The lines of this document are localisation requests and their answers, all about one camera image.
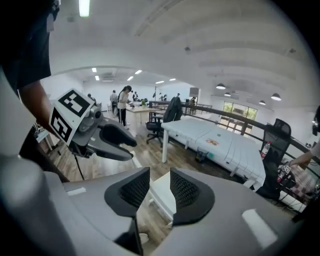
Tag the dark metal railing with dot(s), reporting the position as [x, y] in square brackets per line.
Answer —
[225, 113]

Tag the small dark basket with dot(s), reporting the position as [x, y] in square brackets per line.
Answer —
[202, 155]

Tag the small green plant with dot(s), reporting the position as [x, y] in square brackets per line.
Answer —
[143, 103]

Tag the another person's forearm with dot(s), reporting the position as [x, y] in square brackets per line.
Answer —
[305, 158]

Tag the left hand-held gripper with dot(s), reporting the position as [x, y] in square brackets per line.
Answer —
[72, 110]

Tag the window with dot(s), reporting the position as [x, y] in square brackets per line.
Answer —
[240, 111]

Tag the clear bottle with red label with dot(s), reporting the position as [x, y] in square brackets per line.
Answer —
[265, 150]

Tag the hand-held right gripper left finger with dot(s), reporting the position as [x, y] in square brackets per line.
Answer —
[95, 200]

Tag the dark pendant lamp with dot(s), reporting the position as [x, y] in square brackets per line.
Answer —
[262, 102]
[276, 97]
[227, 94]
[220, 86]

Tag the white covered table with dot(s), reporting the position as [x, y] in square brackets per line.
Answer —
[220, 142]

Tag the wooden desk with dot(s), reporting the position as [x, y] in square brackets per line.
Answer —
[140, 113]

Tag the person's dark shirt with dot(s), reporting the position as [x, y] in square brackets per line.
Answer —
[27, 45]

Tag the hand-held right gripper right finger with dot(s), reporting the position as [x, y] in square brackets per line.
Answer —
[225, 225]

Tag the person's left forearm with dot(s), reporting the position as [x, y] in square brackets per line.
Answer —
[35, 105]

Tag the dark jacket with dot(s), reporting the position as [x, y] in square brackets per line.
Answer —
[173, 110]

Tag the black mesh office chair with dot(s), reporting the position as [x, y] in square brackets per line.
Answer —
[277, 142]

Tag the ceiling tube light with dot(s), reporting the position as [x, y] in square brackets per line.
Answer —
[84, 7]

